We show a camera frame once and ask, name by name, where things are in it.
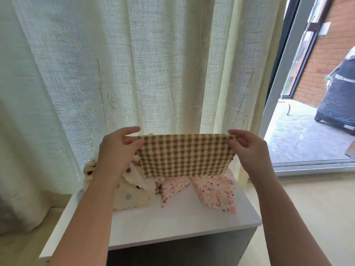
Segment dark balcony window frame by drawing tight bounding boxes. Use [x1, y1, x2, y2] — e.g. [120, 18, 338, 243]
[280, 0, 334, 100]

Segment person's left forearm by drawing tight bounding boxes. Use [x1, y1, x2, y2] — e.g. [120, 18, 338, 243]
[47, 174, 120, 266]

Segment brown checked cloth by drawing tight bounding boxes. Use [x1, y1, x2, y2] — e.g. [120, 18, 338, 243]
[135, 133, 236, 178]

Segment cream polka dot cloths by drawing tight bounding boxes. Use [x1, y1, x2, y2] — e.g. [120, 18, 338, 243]
[83, 155, 159, 211]

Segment white sliding door frame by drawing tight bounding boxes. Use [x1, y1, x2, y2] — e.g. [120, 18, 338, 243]
[258, 0, 355, 178]

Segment white linen curtain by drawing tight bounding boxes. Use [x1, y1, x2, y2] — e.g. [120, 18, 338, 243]
[0, 0, 289, 233]

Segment white table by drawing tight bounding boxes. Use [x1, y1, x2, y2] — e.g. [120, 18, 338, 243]
[39, 180, 263, 266]

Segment person's right forearm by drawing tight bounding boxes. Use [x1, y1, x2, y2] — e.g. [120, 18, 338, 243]
[250, 171, 334, 266]

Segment person's right hand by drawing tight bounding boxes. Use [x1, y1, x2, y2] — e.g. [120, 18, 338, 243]
[227, 129, 275, 183]

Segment person's left hand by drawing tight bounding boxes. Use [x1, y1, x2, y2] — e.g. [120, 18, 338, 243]
[94, 126, 146, 186]

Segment dark blue tarpaulin cover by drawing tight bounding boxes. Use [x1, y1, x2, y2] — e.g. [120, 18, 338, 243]
[314, 47, 355, 136]

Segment pink floral cloths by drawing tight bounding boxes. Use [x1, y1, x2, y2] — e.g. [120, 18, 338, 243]
[160, 171, 237, 214]

